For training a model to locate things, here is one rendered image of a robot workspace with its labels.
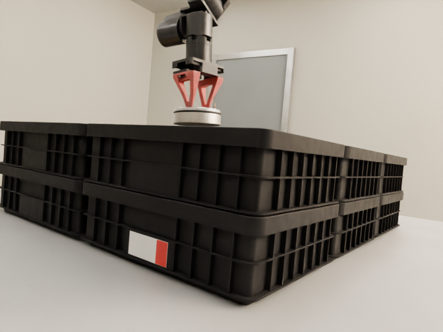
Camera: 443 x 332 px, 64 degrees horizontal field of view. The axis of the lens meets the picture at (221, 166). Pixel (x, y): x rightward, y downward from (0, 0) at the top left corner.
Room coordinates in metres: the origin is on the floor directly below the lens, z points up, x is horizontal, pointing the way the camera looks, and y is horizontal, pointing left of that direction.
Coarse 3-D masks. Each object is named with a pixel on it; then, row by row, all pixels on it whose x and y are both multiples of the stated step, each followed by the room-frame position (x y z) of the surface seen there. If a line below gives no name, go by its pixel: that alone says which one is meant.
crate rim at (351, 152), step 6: (348, 150) 0.67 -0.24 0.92; (354, 150) 0.70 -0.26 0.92; (360, 150) 0.73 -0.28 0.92; (366, 150) 0.76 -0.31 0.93; (348, 156) 0.68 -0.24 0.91; (354, 156) 0.70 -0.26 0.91; (360, 156) 0.73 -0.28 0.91; (366, 156) 0.76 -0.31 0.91; (372, 156) 0.81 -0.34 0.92; (378, 156) 0.85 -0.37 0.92
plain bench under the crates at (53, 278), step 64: (0, 256) 0.56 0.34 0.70; (64, 256) 0.59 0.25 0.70; (384, 256) 0.77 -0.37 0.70; (0, 320) 0.37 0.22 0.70; (64, 320) 0.38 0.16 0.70; (128, 320) 0.39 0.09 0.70; (192, 320) 0.40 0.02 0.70; (256, 320) 0.41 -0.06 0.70; (320, 320) 0.43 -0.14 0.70; (384, 320) 0.44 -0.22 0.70
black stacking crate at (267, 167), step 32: (96, 160) 0.66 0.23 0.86; (128, 160) 0.59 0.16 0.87; (160, 160) 0.55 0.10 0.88; (192, 160) 0.51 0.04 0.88; (224, 160) 0.48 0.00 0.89; (256, 160) 0.45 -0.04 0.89; (288, 160) 0.50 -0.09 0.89; (320, 160) 0.58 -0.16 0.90; (160, 192) 0.54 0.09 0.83; (192, 192) 0.51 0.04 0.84; (224, 192) 0.47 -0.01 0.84; (256, 192) 0.45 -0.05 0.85; (288, 192) 0.50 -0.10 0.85; (320, 192) 0.61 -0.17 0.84
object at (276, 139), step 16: (96, 128) 0.64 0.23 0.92; (112, 128) 0.61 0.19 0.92; (128, 128) 0.59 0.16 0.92; (144, 128) 0.56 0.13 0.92; (160, 128) 0.54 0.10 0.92; (176, 128) 0.52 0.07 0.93; (192, 128) 0.50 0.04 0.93; (208, 128) 0.48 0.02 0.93; (224, 128) 0.46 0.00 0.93; (240, 128) 0.45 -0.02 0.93; (256, 128) 0.44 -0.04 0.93; (224, 144) 0.46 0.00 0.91; (240, 144) 0.45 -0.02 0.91; (256, 144) 0.43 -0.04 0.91; (272, 144) 0.44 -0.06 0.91; (288, 144) 0.47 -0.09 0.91; (304, 144) 0.51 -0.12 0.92; (320, 144) 0.56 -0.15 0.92; (336, 144) 0.62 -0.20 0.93
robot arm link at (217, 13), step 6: (204, 0) 0.78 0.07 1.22; (210, 0) 0.78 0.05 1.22; (216, 0) 0.79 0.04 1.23; (222, 0) 0.82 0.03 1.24; (228, 0) 0.81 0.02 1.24; (210, 6) 0.79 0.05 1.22; (216, 6) 0.80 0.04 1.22; (222, 6) 0.81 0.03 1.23; (228, 6) 0.82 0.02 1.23; (216, 12) 0.81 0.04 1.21; (222, 12) 0.82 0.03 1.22; (216, 18) 0.82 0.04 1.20
